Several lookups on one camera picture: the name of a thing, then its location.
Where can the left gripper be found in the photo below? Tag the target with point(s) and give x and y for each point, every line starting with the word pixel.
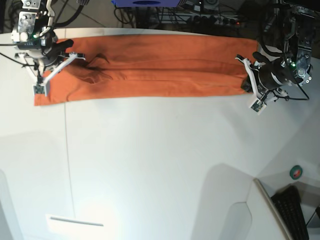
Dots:
pixel 293 67

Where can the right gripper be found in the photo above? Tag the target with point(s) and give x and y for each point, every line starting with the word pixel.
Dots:
pixel 34 37

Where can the orange t-shirt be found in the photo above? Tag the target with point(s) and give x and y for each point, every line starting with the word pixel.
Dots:
pixel 151 65

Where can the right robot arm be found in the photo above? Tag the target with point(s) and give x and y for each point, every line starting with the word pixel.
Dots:
pixel 48 4

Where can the black power strip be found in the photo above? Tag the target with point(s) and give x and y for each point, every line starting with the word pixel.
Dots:
pixel 218 20

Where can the blue box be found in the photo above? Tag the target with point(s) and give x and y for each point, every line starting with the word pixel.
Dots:
pixel 147 3

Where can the green tape roll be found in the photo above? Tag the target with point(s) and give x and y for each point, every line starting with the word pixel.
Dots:
pixel 296 172

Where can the black keyboard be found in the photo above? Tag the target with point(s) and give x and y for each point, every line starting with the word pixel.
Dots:
pixel 288 204

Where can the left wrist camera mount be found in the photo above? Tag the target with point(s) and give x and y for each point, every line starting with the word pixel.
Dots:
pixel 257 101

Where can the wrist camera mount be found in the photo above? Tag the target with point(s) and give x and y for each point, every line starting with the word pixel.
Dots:
pixel 257 101
pixel 44 74

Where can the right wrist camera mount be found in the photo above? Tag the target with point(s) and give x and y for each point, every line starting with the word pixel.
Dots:
pixel 44 74

